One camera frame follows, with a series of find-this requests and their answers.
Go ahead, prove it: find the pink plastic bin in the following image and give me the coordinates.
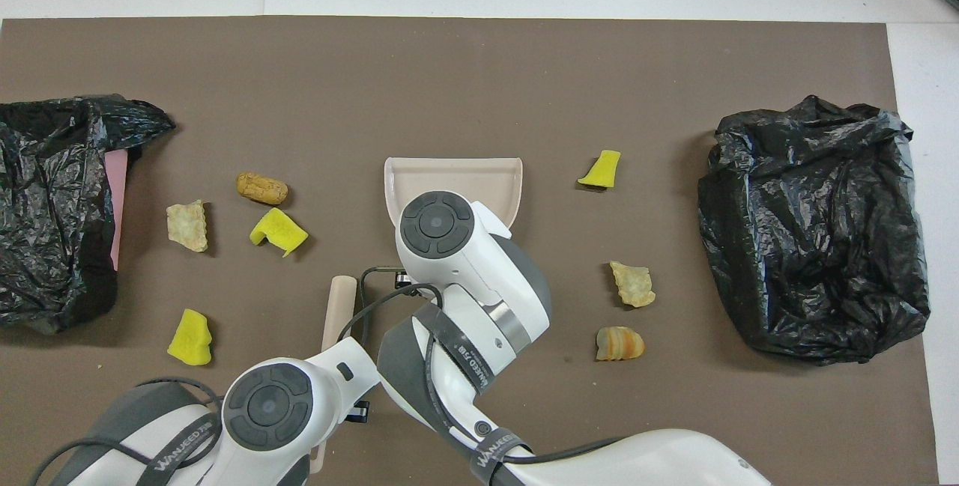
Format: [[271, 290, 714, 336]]
[[105, 149, 130, 271]]

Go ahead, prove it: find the yellow wedge sponge piece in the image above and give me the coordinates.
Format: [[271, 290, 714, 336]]
[[577, 150, 622, 189]]

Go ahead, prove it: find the brown table mat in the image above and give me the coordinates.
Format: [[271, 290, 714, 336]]
[[0, 16, 940, 486]]

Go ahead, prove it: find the yellow notched sponge piece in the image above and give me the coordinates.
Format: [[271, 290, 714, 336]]
[[249, 207, 309, 258]]

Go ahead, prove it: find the beige plastic dustpan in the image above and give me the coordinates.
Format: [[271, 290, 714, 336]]
[[384, 157, 524, 240]]

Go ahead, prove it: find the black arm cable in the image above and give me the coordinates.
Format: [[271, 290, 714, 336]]
[[30, 377, 226, 486], [337, 267, 626, 472]]

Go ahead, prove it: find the pale ridged pastry toy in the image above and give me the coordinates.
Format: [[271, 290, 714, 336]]
[[166, 200, 209, 253]]

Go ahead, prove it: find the yellow rounded sponge piece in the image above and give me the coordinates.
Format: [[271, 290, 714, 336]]
[[167, 309, 213, 366]]

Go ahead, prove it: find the black bag lined bin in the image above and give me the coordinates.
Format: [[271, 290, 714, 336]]
[[697, 94, 931, 365]]

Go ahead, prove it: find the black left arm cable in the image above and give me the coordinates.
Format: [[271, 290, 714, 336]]
[[30, 377, 226, 486]]

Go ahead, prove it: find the black trash bag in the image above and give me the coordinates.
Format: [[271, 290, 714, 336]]
[[0, 94, 177, 335]]

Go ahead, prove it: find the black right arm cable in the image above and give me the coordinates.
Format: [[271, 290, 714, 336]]
[[337, 267, 626, 472]]

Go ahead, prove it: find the brown bread roll toy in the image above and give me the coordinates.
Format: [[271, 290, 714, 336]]
[[236, 172, 289, 205]]

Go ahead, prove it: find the orange striped croissant toy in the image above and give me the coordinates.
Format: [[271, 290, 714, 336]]
[[596, 326, 646, 362]]

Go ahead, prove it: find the beige brush with black bristles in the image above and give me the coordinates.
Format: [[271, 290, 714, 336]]
[[311, 275, 357, 476]]

